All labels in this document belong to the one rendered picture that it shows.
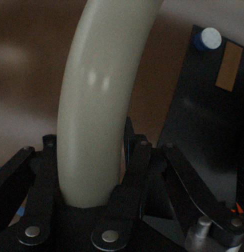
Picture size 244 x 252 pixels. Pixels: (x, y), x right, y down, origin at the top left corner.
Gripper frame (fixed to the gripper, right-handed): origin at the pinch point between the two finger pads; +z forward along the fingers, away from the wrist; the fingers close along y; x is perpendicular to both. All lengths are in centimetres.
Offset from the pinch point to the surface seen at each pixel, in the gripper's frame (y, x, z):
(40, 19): -39, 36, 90
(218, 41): 48, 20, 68
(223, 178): 64, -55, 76
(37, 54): -41, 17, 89
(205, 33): 41, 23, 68
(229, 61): 60, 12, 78
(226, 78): 58, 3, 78
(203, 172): 50, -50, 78
